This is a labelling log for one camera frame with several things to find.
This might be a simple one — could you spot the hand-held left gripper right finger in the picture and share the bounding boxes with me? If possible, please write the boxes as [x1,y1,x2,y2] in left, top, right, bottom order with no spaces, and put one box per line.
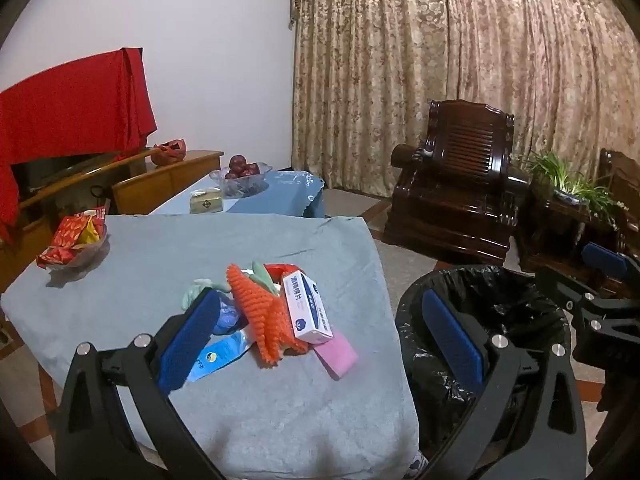
[421,289,588,480]

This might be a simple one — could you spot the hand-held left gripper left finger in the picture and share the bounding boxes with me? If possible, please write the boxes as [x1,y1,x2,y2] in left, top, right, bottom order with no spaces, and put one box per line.
[52,287,226,480]

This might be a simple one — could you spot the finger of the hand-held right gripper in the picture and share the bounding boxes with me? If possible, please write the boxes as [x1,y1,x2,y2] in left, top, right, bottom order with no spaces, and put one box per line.
[536,265,608,311]
[581,241,640,286]

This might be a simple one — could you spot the blue and white wrapper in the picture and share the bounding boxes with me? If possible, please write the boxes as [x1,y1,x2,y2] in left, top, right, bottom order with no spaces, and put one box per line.
[189,331,251,384]

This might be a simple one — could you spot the blue plastic bag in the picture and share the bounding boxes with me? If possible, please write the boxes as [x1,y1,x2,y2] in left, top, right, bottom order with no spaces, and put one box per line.
[214,299,247,335]

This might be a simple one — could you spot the pale green glove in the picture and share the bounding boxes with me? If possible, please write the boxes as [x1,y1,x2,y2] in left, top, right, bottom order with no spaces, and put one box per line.
[180,279,232,312]

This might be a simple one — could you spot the black bag lined bin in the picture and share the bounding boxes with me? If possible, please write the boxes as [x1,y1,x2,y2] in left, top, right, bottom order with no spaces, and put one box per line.
[395,265,573,480]

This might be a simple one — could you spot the orange knitted cloth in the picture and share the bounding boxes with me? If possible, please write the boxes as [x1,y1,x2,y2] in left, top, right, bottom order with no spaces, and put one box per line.
[226,262,311,367]

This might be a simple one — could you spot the red plastic bag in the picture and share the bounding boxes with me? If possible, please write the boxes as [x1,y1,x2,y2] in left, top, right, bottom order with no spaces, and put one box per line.
[262,262,307,282]

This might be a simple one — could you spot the pink sponge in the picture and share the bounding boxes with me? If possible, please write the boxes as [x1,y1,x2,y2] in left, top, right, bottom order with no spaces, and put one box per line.
[312,331,359,377]

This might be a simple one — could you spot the white and blue carton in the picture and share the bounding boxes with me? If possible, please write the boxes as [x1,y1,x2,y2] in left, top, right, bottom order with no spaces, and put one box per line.
[282,271,334,345]

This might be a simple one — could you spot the dark wooden side table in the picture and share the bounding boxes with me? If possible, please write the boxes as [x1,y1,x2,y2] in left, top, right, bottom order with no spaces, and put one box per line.
[519,180,622,282]

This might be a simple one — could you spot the dark wooden armchair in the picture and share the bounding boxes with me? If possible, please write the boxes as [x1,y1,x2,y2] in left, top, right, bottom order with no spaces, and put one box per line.
[383,99,532,267]
[597,148,640,292]

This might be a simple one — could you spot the grey table cloth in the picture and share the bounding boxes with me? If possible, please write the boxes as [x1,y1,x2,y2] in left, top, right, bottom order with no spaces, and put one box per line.
[0,213,420,480]

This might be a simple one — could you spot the potted green plant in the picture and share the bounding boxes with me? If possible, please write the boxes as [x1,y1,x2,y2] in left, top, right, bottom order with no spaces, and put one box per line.
[520,149,629,227]

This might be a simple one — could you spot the glass snack dish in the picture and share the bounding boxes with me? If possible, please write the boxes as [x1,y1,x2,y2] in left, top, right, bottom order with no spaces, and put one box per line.
[37,222,110,274]

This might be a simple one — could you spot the person's shoe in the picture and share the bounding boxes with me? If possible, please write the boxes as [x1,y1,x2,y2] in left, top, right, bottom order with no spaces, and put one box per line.
[407,452,432,480]

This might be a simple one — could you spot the gold tissue box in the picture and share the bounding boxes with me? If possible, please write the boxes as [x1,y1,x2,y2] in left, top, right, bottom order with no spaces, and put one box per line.
[189,187,225,215]

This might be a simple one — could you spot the glass fruit bowl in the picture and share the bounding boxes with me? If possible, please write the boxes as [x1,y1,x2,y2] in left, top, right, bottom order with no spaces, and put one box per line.
[209,161,274,198]

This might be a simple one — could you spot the small red snack packet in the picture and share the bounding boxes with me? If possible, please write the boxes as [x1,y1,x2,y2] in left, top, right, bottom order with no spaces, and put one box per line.
[36,245,81,267]

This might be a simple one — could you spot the wooden television cabinet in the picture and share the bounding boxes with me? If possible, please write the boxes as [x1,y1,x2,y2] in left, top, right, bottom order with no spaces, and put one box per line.
[0,147,225,292]

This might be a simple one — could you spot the light blue tablecloth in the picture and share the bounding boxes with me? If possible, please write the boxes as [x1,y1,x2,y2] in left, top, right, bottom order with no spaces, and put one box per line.
[150,170,327,219]

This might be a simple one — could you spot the television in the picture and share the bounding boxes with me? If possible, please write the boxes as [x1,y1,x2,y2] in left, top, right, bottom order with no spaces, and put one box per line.
[10,152,123,207]

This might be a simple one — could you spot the patterned beige curtain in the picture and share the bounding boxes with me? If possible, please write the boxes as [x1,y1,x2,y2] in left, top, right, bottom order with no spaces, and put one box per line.
[288,0,640,202]

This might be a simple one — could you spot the red cloth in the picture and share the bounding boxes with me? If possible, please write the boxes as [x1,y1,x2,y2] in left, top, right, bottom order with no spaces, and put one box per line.
[0,47,159,247]

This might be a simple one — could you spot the black cable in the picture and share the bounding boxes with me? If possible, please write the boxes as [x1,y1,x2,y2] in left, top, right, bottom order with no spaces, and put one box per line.
[89,185,115,212]

